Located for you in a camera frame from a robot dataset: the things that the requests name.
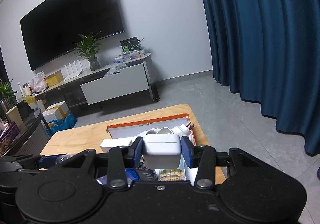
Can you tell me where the white charger carton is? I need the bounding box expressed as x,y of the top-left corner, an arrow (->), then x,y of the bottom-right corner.
99,138 -> 133,153

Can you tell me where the steel thermos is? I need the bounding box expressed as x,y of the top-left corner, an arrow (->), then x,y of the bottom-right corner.
0,99 -> 11,123

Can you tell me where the orange-rimmed white box lid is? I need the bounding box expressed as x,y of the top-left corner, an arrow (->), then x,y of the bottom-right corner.
106,113 -> 197,182

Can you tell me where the yellow box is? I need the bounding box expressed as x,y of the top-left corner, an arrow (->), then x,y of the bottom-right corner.
45,70 -> 63,87

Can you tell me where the black wall television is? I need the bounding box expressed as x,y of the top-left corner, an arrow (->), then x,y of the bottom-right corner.
19,0 -> 125,72

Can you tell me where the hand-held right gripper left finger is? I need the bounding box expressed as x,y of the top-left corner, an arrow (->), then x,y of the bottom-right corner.
60,136 -> 144,189

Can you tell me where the white cardboard box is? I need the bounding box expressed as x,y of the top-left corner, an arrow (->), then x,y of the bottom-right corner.
42,101 -> 70,127

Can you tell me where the round dark coffee table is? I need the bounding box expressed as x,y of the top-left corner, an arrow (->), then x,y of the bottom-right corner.
0,107 -> 53,157

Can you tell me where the pile of small medicine boxes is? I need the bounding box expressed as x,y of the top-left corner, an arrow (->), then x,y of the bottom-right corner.
111,49 -> 147,64

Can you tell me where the dark blue curtain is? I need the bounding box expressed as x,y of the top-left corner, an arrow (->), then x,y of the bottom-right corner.
194,0 -> 320,157

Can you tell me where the tall leafy green plant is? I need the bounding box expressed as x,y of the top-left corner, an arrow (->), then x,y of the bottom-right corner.
0,78 -> 18,104

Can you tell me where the white router with antennas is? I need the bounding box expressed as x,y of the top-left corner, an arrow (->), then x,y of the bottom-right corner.
64,59 -> 90,81

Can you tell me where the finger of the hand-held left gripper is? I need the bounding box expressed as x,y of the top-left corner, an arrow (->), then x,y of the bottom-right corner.
0,163 -> 42,173
0,154 -> 60,169

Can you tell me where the green and black box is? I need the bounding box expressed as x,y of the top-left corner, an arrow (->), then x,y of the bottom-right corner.
120,36 -> 142,55

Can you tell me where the grey cabinet drawer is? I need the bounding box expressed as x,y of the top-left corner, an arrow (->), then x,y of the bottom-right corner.
80,62 -> 150,105

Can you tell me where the pile of clear plastic packets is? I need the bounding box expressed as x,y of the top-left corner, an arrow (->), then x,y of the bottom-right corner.
104,65 -> 128,78

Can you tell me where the grey television cabinet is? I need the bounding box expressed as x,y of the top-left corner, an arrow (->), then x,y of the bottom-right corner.
32,52 -> 157,117

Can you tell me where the potted plant in dark vase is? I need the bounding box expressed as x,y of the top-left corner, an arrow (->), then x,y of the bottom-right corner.
72,31 -> 103,72

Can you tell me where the white mosquito repellent heater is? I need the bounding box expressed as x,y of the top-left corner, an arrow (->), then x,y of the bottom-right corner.
144,128 -> 162,137
157,122 -> 195,137

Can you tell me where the black roll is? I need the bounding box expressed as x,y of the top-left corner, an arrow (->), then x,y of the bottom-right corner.
151,85 -> 161,102

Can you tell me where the white plastic bag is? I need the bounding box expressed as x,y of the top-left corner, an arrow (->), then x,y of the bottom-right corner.
29,71 -> 48,94

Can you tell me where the small white cube charger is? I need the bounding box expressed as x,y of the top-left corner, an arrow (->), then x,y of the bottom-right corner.
143,134 -> 181,169

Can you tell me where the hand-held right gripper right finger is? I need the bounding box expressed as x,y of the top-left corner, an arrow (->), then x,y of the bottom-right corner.
180,136 -> 262,189

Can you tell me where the beige cup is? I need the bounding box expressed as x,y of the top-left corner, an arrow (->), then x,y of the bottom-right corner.
6,106 -> 23,126

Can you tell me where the blue plastic box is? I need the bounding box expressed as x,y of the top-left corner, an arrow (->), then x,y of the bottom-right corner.
124,167 -> 158,182

